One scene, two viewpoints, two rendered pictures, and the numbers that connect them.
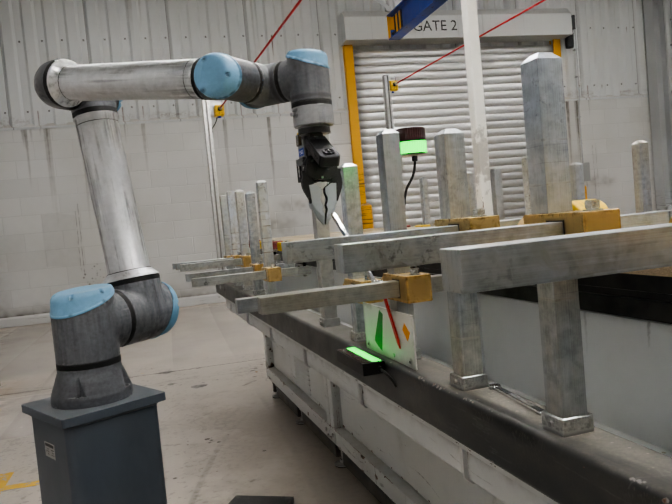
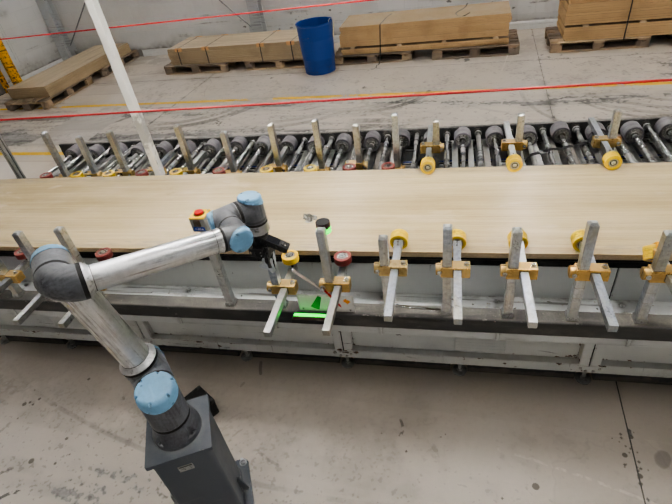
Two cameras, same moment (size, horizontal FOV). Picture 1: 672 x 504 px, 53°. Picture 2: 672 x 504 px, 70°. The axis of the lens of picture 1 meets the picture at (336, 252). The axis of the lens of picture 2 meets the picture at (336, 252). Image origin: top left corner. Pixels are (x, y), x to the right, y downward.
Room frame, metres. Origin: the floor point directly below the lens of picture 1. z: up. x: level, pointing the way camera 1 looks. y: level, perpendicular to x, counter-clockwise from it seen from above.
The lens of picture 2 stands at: (0.37, 1.18, 2.23)
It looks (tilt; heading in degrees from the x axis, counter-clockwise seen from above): 37 degrees down; 304
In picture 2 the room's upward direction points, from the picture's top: 9 degrees counter-clockwise
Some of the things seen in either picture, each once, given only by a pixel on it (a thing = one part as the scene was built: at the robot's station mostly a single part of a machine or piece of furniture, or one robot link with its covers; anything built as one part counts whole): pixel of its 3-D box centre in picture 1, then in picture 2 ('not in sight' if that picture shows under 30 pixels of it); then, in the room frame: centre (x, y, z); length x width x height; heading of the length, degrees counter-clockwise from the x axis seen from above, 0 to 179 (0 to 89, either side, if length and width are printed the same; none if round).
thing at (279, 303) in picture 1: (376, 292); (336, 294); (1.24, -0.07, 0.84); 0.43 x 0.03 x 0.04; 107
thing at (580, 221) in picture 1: (564, 232); (452, 269); (0.80, -0.27, 0.95); 0.14 x 0.06 x 0.05; 17
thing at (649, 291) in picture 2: not in sight; (652, 283); (0.10, -0.49, 0.90); 0.04 x 0.04 x 0.48; 17
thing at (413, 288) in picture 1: (406, 285); (335, 283); (1.27, -0.13, 0.85); 0.14 x 0.06 x 0.05; 17
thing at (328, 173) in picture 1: (315, 156); (260, 243); (1.49, 0.03, 1.13); 0.09 x 0.08 x 0.12; 17
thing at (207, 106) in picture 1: (221, 189); not in sight; (3.75, 0.61, 1.20); 0.15 x 0.12 x 1.00; 17
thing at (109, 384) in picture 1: (90, 378); (173, 421); (1.63, 0.63, 0.65); 0.19 x 0.19 x 0.10
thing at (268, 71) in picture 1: (263, 85); (225, 220); (1.53, 0.13, 1.30); 0.12 x 0.12 x 0.09; 61
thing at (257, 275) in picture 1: (252, 276); (89, 293); (2.43, 0.31, 0.80); 0.44 x 0.03 x 0.04; 107
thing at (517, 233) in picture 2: not in sight; (511, 277); (0.58, -0.34, 0.91); 0.04 x 0.04 x 0.48; 17
